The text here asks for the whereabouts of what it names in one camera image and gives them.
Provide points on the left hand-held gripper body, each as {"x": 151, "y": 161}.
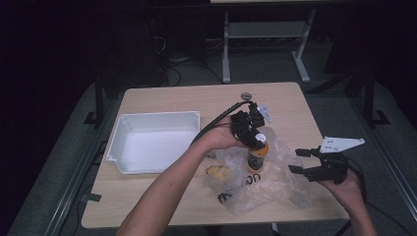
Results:
{"x": 250, "y": 119}

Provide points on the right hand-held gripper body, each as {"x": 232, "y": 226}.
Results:
{"x": 331, "y": 168}

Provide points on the orange bottle with white cap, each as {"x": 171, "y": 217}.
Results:
{"x": 257, "y": 159}

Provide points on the clear plastic bag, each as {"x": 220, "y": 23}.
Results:
{"x": 282, "y": 187}

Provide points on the person's left hand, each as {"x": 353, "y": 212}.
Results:
{"x": 221, "y": 136}

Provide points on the person's right hand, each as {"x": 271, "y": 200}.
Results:
{"x": 350, "y": 191}

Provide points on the grey table grommet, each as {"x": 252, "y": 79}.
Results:
{"x": 246, "y": 96}

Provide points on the black metal stand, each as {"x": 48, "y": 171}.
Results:
{"x": 98, "y": 105}
{"x": 370, "y": 105}

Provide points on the white plastic tray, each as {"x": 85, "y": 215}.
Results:
{"x": 157, "y": 147}

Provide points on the dark tape piece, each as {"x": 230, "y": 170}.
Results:
{"x": 93, "y": 197}

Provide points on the aluminium rail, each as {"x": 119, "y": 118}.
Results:
{"x": 387, "y": 157}
{"x": 78, "y": 177}

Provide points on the white desk frame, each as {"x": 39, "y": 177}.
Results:
{"x": 265, "y": 29}

